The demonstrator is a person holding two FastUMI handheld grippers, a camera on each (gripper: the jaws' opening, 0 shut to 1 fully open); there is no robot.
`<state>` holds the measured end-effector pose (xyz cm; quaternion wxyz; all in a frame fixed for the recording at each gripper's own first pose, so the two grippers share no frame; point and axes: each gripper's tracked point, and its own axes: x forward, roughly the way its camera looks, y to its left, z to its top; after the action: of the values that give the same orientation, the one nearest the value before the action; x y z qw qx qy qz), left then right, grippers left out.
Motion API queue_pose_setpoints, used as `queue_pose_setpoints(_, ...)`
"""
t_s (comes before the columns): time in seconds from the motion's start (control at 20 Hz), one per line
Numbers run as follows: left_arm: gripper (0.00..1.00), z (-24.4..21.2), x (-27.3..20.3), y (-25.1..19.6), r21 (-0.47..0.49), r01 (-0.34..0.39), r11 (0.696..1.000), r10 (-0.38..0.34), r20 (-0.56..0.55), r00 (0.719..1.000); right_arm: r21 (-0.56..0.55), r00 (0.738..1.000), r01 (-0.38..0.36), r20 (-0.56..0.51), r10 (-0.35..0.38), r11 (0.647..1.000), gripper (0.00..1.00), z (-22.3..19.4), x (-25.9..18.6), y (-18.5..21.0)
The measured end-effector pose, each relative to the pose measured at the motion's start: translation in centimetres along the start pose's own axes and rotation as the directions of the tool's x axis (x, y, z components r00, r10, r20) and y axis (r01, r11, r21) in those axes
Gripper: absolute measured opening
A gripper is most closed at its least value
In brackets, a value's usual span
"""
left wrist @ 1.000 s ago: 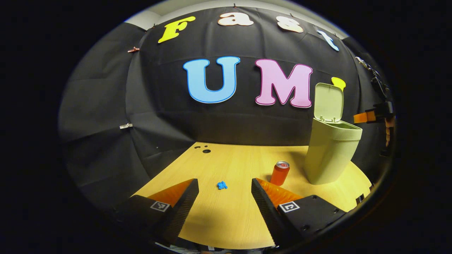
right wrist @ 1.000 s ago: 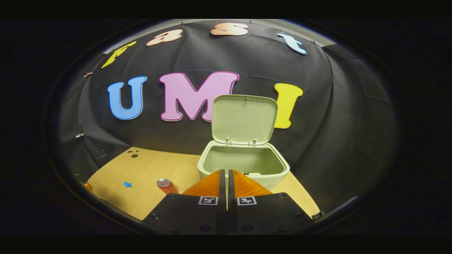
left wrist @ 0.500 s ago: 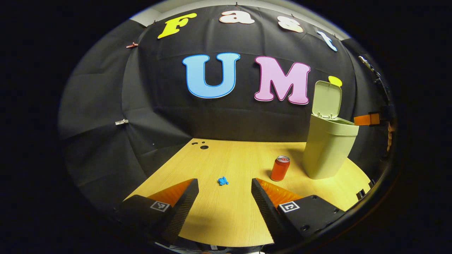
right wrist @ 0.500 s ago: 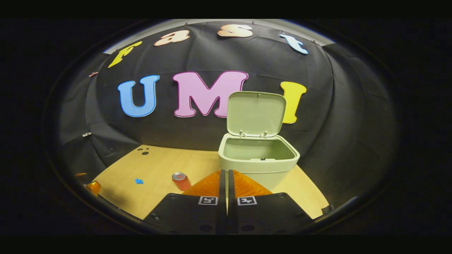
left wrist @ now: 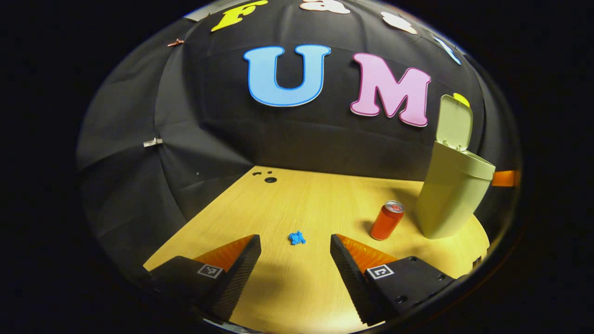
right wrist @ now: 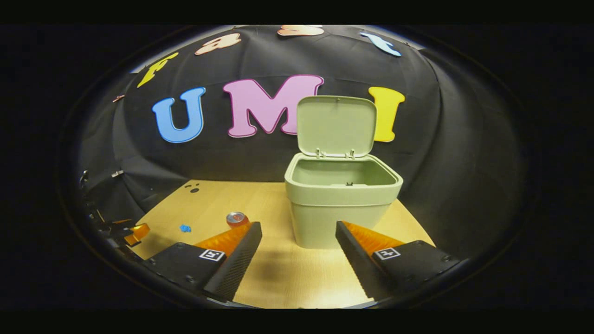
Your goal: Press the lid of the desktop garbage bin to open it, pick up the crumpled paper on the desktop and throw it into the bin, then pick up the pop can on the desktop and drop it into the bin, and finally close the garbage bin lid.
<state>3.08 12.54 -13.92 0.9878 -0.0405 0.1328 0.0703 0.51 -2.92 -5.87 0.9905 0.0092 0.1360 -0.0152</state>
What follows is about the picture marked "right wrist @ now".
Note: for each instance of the silver metal clip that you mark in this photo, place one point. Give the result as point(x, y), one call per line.
point(117, 173)

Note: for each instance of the green desktop garbage bin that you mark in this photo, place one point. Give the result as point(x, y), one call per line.
point(338, 218)

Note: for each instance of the black backdrop cloth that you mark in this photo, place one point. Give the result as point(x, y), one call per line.
point(260, 157)

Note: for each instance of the wooden desktop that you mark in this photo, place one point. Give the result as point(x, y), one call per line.
point(274, 273)

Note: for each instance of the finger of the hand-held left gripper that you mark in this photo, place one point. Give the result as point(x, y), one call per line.
point(138, 233)

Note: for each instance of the red pop can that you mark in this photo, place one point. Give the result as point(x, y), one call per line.
point(236, 219)

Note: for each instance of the copper metal clip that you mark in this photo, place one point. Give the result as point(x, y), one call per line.
point(119, 98)

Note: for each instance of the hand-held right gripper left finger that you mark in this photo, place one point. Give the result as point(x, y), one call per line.
point(239, 260)

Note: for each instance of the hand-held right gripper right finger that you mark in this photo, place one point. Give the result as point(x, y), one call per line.
point(357, 260)

